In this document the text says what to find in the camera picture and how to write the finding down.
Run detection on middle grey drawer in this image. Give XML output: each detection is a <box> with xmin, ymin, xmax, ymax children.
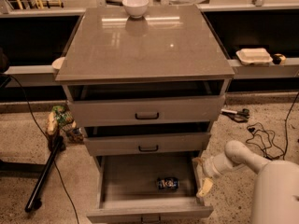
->
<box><xmin>84</xmin><ymin>121</ymin><xmax>211</xmax><ymax>156</ymax></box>

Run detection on small yellow black object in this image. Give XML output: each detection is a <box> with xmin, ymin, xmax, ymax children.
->
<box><xmin>272</xmin><ymin>53</ymin><xmax>286</xmax><ymax>64</ymax></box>

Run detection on black floor cable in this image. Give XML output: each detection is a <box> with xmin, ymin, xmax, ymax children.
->
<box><xmin>0</xmin><ymin>73</ymin><xmax>80</xmax><ymax>224</ymax></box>

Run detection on white ceramic bowl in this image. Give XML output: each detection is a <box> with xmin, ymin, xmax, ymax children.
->
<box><xmin>122</xmin><ymin>0</ymin><xmax>149</xmax><ymax>19</ymax></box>

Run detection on grey drawer cabinet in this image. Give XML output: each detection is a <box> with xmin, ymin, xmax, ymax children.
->
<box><xmin>55</xmin><ymin>5</ymin><xmax>235</xmax><ymax>224</ymax></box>

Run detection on small white plate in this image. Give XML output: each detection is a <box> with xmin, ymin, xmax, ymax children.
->
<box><xmin>51</xmin><ymin>57</ymin><xmax>64</xmax><ymax>70</ymax></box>

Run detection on black power adapter with cable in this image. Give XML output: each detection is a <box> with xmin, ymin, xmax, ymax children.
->
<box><xmin>246</xmin><ymin>95</ymin><xmax>298</xmax><ymax>161</ymax></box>

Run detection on bottom grey drawer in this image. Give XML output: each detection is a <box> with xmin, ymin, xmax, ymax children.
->
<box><xmin>87</xmin><ymin>152</ymin><xmax>213</xmax><ymax>224</ymax></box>

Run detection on blue pepsi can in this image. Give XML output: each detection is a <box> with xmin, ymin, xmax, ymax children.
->
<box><xmin>156</xmin><ymin>177</ymin><xmax>179</xmax><ymax>190</ymax></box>

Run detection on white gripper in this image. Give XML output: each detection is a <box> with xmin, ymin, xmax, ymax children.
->
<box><xmin>192</xmin><ymin>153</ymin><xmax>234</xmax><ymax>198</ymax></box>

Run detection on white foam takeout container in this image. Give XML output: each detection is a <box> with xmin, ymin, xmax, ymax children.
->
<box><xmin>235</xmin><ymin>48</ymin><xmax>273</xmax><ymax>65</ymax></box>

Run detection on black scissors on floor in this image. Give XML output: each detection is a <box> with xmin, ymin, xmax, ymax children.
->
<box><xmin>221</xmin><ymin>108</ymin><xmax>249</xmax><ymax>123</ymax></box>

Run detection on grey drawer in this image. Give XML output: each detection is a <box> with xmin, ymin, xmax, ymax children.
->
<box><xmin>87</xmin><ymin>152</ymin><xmax>213</xmax><ymax>224</ymax></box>
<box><xmin>67</xmin><ymin>93</ymin><xmax>225</xmax><ymax>127</ymax></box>
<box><xmin>84</xmin><ymin>121</ymin><xmax>211</xmax><ymax>156</ymax></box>

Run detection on top grey drawer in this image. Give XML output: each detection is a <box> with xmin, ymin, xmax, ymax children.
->
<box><xmin>67</xmin><ymin>93</ymin><xmax>225</xmax><ymax>127</ymax></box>

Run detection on green snack bag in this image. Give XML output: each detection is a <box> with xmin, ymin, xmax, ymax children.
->
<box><xmin>47</xmin><ymin>105</ymin><xmax>77</xmax><ymax>135</ymax></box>

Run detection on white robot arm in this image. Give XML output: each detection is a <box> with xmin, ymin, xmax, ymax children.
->
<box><xmin>192</xmin><ymin>140</ymin><xmax>299</xmax><ymax>224</ymax></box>

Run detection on black tripod leg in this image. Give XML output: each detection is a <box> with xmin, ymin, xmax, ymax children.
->
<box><xmin>24</xmin><ymin>136</ymin><xmax>64</xmax><ymax>213</ymax></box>

